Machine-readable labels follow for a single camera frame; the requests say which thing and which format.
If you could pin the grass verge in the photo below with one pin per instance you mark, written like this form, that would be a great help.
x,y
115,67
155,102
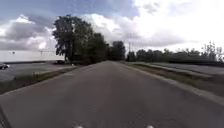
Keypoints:
x,y
180,76
30,79

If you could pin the robot's own part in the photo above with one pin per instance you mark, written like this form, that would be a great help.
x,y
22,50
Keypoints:
x,y
78,126
149,126

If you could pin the dark car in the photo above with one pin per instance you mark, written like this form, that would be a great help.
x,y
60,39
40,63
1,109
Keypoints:
x,y
3,66

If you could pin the grey asphalt road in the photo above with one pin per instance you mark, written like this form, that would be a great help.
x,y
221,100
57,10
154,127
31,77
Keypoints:
x,y
196,68

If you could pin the group of tall trees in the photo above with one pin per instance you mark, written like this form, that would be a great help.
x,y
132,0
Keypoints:
x,y
80,41

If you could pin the distant row of trees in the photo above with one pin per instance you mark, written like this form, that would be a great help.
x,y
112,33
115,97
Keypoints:
x,y
176,55

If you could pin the grey asphalt path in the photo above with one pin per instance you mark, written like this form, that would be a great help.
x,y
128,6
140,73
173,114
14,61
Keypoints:
x,y
110,96

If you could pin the grey parking lot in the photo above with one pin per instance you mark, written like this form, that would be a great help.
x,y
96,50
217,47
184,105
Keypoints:
x,y
23,69

